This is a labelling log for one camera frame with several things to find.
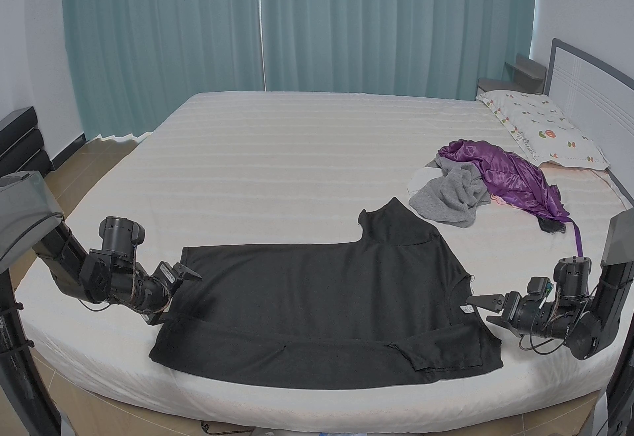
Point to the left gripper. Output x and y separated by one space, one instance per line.
151 295

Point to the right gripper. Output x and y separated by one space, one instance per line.
527 317

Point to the black T-shirt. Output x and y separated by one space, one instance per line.
307 295

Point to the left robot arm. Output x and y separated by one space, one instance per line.
64 256

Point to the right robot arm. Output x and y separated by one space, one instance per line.
609 300

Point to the bed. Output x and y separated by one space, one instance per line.
297 152

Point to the black lace garment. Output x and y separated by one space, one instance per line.
551 226

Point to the pink garment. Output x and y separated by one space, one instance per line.
499 199

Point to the grey garment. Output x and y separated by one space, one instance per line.
446 199

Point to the purple satin garment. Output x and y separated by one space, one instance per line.
515 174

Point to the white garment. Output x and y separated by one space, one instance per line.
420 182

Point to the white printed pillow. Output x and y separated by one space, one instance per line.
545 127

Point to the black chest of drawers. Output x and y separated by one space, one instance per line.
20 142

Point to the grey bedside table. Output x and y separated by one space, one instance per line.
530 66

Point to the blue-green curtain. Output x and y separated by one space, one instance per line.
396 8
163 28

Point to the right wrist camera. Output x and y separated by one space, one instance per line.
539 288

